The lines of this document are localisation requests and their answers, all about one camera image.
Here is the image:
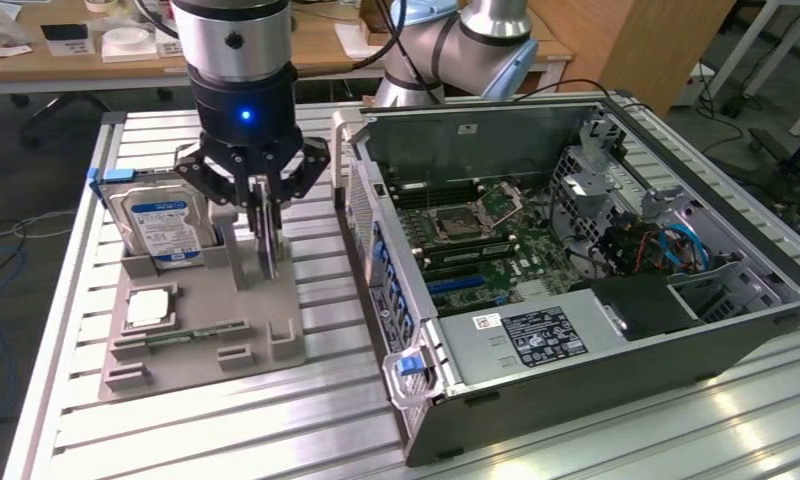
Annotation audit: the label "wooden cabinet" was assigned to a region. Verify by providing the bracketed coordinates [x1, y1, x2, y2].
[536, 0, 739, 116]

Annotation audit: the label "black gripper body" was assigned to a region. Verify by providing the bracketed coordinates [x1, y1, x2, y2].
[187, 67, 308, 206]

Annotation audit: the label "red data wire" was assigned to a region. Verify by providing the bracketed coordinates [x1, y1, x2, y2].
[639, 229, 663, 274]

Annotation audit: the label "silver CPU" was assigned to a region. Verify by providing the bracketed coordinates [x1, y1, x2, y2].
[127, 290, 173, 326]

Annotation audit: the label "wooden desk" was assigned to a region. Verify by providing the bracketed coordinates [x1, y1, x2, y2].
[0, 0, 575, 96]

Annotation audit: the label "installed RAM stick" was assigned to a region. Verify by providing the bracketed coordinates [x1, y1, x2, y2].
[420, 251, 519, 270]
[413, 238, 514, 257]

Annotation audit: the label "metal socket cover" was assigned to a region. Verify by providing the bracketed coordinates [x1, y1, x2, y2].
[476, 180, 526, 224]

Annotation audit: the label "hard disk with blue caddy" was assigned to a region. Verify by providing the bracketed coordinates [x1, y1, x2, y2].
[89, 167, 215, 274]

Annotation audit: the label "white box with black top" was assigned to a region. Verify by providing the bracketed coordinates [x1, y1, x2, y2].
[40, 23, 96, 57]

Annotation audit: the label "metal disk bay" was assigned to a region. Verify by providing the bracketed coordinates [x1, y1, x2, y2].
[547, 144, 652, 241]
[666, 257, 786, 326]

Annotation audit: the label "gray parts rack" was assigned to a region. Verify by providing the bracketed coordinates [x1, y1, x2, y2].
[99, 199, 307, 401]

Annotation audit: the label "green motherboard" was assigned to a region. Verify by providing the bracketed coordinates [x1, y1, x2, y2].
[389, 164, 595, 319]

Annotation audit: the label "open PC case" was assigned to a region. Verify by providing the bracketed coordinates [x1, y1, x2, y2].
[331, 89, 800, 469]

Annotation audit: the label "graphics card with metal bracket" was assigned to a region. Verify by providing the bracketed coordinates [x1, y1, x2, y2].
[247, 174, 288, 281]

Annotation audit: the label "green RAM stick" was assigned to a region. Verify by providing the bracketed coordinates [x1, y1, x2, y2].
[145, 327, 252, 346]

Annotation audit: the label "blue data wires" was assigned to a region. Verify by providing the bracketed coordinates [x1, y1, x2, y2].
[656, 224, 712, 274]

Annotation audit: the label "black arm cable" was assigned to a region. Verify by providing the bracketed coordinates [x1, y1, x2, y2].
[132, 0, 409, 74]

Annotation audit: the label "black drive box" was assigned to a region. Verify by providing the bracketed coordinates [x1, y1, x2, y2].
[590, 272, 703, 342]

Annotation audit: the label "CPU socket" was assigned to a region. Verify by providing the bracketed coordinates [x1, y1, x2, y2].
[435, 204, 486, 241]

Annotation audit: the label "white box with tape roll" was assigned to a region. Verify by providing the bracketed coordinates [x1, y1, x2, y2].
[100, 27, 159, 64]

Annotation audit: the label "black chair base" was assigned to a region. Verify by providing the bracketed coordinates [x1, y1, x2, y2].
[12, 89, 175, 149]

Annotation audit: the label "blue expansion slot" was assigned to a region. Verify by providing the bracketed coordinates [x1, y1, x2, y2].
[427, 273, 488, 296]

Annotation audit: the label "silver chipset heatsink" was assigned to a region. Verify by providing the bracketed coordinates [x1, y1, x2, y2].
[524, 276, 560, 300]

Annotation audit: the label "white floor cable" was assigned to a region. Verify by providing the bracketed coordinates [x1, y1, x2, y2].
[0, 208, 81, 240]

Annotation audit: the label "gray power supply unit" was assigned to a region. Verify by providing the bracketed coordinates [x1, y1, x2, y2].
[436, 292, 632, 386]

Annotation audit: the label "blue case latch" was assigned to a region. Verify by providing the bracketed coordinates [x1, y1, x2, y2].
[396, 353, 428, 377]

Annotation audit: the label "white table frame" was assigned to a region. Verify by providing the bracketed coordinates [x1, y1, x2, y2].
[703, 0, 800, 136]

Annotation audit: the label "white booklet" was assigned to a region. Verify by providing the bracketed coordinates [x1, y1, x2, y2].
[335, 22, 389, 60]

